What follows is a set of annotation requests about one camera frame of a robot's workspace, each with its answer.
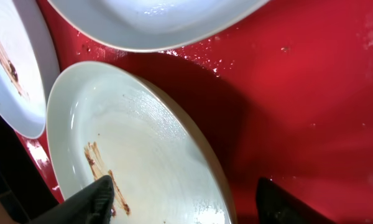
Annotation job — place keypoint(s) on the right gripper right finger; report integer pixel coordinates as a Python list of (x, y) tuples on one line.
[(276, 206)]

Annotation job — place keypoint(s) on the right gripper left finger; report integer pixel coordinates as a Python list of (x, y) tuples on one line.
[(91, 205)]

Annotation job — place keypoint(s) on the white plate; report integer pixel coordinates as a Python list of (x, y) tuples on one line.
[(102, 120), (28, 66), (153, 25)]

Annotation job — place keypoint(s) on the red plastic tray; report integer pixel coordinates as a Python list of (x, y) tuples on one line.
[(286, 94)]

